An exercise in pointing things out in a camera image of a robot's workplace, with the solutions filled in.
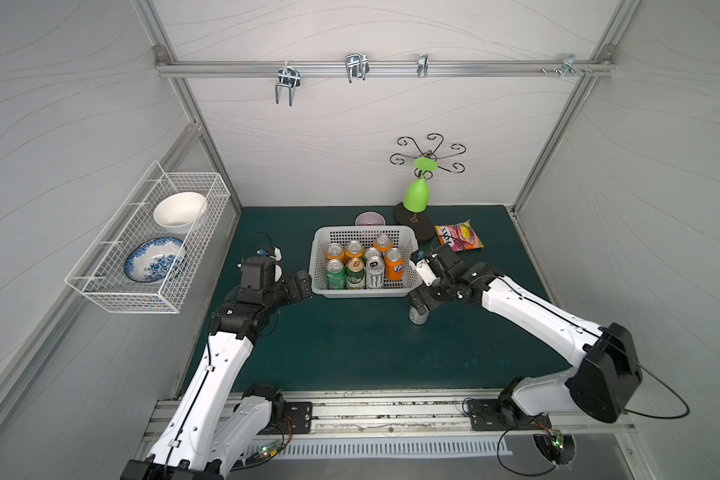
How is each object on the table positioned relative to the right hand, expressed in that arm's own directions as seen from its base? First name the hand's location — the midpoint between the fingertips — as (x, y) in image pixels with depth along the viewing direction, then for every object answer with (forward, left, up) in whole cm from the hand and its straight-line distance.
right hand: (424, 287), depth 82 cm
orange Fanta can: (+12, +8, -3) cm, 15 cm away
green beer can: (+6, +20, -4) cm, 21 cm away
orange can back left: (+13, +27, -2) cm, 30 cm away
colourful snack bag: (+28, -16, -11) cm, 34 cm away
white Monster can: (-4, +1, -11) cm, 12 cm away
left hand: (-4, +34, +7) cm, 35 cm away
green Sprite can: (+5, +26, -3) cm, 27 cm away
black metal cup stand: (+35, -3, -12) cm, 37 cm away
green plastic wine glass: (+29, +2, +8) cm, 31 cm away
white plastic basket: (+23, +5, -6) cm, 24 cm away
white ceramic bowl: (+6, +62, +22) cm, 66 cm away
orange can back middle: (+15, +21, -3) cm, 26 cm away
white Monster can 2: (+5, +14, 0) cm, 15 cm away
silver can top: (+13, +15, -2) cm, 20 cm away
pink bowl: (+34, +17, -8) cm, 39 cm away
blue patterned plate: (-7, +63, +21) cm, 67 cm away
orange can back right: (+17, +12, -2) cm, 21 cm away
